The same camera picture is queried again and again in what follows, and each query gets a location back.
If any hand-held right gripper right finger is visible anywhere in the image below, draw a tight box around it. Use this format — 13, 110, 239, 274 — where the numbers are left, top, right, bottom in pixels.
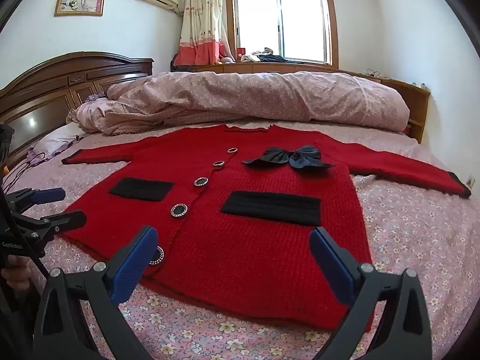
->
308, 227, 434, 360

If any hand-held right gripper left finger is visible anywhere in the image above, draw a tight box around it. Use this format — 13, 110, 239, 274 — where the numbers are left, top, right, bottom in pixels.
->
33, 226, 160, 360

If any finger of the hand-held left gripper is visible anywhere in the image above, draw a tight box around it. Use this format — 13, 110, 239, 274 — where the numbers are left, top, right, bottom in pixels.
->
15, 210, 88, 256
5, 187, 67, 215

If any red knitted cardigan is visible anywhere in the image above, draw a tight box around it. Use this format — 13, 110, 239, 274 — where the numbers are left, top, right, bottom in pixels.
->
61, 124, 472, 332

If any person's left hand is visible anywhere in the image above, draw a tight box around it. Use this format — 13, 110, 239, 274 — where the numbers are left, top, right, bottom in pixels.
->
0, 254, 34, 294

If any white and purple pillow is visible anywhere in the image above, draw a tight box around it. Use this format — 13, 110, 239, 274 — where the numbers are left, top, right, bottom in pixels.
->
28, 122, 91, 162

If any pink floral bed sheet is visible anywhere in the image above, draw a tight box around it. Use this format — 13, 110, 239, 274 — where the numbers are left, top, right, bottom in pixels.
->
0, 116, 480, 360

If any dark wooden headboard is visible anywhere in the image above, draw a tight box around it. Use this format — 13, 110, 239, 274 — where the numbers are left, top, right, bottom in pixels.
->
0, 52, 155, 167

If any wooden windowsill cabinet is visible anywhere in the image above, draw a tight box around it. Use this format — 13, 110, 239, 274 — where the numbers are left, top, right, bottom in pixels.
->
187, 62, 431, 144

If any pink floral duvet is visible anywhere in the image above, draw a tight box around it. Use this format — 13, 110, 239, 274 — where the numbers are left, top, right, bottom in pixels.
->
67, 70, 410, 136

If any cream and red curtain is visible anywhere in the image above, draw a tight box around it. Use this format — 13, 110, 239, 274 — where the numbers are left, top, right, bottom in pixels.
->
173, 0, 230, 68

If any wooden framed window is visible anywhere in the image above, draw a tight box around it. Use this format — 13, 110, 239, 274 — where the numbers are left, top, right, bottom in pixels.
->
225, 0, 339, 66

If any purple cable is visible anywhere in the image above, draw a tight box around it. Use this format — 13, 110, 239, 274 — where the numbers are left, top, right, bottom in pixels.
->
3, 149, 49, 190

